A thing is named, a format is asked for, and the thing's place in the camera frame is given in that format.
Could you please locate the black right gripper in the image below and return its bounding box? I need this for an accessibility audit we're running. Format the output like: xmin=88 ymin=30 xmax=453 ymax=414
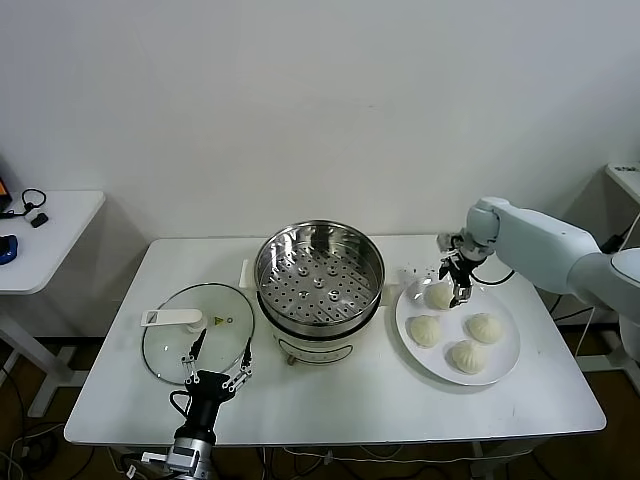
xmin=438 ymin=252 xmax=484 ymax=309

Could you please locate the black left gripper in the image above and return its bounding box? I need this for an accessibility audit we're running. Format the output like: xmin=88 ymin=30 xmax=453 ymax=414
xmin=174 ymin=329 xmax=254 ymax=445

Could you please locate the white steamed baozi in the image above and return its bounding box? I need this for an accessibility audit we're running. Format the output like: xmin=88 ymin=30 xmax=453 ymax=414
xmin=465 ymin=313 xmax=503 ymax=345
xmin=409 ymin=314 xmax=442 ymax=350
xmin=446 ymin=339 xmax=489 ymax=375
xmin=424 ymin=282 xmax=457 ymax=311

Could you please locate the perforated steel steamer basket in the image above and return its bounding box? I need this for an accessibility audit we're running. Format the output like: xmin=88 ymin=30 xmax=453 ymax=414
xmin=254 ymin=219 xmax=386 ymax=339

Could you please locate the white round plate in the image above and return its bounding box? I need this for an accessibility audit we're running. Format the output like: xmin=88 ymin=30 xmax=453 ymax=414
xmin=394 ymin=274 xmax=521 ymax=387

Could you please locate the white electric cooker pot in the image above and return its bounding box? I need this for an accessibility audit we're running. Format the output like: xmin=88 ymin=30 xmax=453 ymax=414
xmin=239 ymin=257 xmax=401 ymax=371

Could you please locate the white side table with label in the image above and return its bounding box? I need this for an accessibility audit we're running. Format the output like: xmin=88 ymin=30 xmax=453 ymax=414
xmin=579 ymin=162 xmax=640 ymax=374

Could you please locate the blue object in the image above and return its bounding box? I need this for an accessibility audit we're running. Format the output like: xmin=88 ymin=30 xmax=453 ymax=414
xmin=0 ymin=234 xmax=20 ymax=266

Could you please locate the black and orange device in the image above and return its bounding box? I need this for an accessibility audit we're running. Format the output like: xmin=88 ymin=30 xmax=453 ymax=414
xmin=0 ymin=154 xmax=14 ymax=214

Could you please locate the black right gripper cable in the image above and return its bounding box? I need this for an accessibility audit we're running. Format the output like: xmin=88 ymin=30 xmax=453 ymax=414
xmin=472 ymin=268 xmax=517 ymax=287

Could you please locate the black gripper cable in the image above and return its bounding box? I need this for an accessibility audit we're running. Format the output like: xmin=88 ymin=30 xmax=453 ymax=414
xmin=472 ymin=268 xmax=517 ymax=287
xmin=169 ymin=389 xmax=195 ymax=417

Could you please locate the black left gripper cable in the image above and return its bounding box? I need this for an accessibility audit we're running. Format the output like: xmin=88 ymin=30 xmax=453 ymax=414
xmin=169 ymin=389 xmax=195 ymax=417

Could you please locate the glass lid with white handle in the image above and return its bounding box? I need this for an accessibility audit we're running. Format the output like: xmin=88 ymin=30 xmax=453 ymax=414
xmin=141 ymin=283 xmax=256 ymax=386

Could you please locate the white hanging cable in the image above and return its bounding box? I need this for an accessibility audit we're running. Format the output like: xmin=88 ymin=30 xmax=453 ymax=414
xmin=574 ymin=307 xmax=597 ymax=359

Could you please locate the black power adapter cable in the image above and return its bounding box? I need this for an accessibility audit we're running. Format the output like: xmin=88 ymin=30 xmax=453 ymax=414
xmin=549 ymin=209 xmax=640 ymax=321

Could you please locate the white floor cable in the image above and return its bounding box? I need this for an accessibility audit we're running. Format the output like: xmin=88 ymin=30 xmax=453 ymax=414
xmin=0 ymin=422 xmax=66 ymax=480

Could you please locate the black earphone with cable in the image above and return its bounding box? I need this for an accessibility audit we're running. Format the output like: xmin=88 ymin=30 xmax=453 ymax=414
xmin=0 ymin=188 xmax=49 ymax=221

